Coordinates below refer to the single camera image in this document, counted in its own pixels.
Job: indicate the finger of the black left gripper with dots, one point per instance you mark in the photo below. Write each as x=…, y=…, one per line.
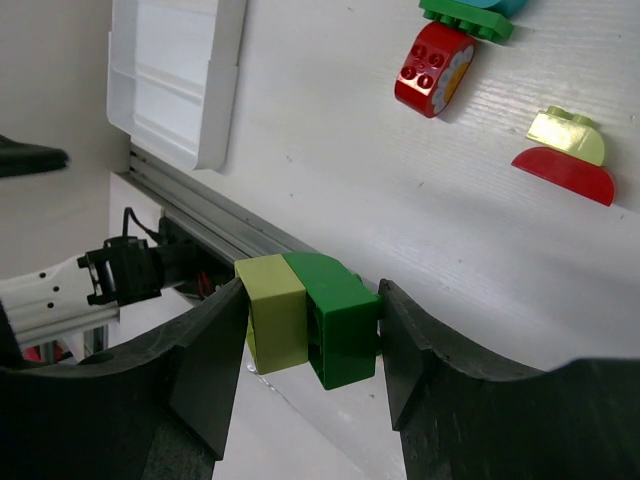
x=22, y=159

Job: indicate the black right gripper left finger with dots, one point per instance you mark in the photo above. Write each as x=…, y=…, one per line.
x=155, y=407

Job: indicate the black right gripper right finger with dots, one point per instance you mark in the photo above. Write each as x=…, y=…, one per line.
x=465, y=412

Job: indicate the dark green lego brick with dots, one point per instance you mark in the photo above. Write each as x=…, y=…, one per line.
x=342, y=319

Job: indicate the lime green lego brick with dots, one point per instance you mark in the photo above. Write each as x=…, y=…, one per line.
x=277, y=331

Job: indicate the round teal lego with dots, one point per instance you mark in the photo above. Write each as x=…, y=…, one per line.
x=506, y=8

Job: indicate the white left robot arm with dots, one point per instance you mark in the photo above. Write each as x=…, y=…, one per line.
x=87, y=291

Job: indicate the white compartment tray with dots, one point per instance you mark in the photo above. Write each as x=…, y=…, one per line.
x=172, y=74

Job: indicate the red half-round lego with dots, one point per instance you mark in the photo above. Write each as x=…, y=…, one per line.
x=563, y=170

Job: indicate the lime slope lego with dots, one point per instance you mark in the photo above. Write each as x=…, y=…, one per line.
x=573, y=134

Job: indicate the red flower lego brick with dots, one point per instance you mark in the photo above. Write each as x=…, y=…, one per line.
x=434, y=68

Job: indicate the aluminium rail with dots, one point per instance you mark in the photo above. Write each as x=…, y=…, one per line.
x=225, y=227

